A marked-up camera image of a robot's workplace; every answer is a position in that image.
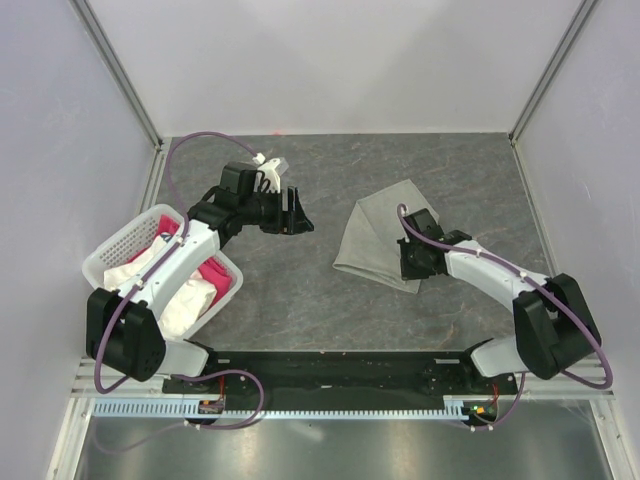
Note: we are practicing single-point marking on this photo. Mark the aluminium frame rail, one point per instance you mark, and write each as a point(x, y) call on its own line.
point(559, 388)

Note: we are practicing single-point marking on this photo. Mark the grey-green cloth napkin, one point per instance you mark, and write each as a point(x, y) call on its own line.
point(369, 246)

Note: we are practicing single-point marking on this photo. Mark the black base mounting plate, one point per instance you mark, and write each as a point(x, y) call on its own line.
point(286, 375)

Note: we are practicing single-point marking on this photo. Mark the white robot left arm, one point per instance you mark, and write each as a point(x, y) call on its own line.
point(122, 325)

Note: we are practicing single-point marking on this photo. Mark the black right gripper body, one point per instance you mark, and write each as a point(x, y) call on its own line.
point(412, 266)

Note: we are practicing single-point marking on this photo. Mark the white plastic laundry basket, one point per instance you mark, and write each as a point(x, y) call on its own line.
point(127, 243)

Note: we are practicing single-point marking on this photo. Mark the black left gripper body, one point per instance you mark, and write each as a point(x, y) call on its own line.
point(264, 211)

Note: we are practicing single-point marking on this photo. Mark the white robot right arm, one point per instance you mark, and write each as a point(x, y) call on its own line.
point(554, 330)

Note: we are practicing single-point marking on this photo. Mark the white folded garment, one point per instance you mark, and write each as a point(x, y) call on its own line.
point(193, 298)

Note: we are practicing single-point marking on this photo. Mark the pink cloth in basket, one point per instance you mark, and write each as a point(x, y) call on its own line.
point(215, 272)

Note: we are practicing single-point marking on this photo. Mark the grey slotted cable duct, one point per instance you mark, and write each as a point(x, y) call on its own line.
point(201, 410)

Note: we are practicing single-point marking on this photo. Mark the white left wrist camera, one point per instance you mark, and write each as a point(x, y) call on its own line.
point(270, 172)

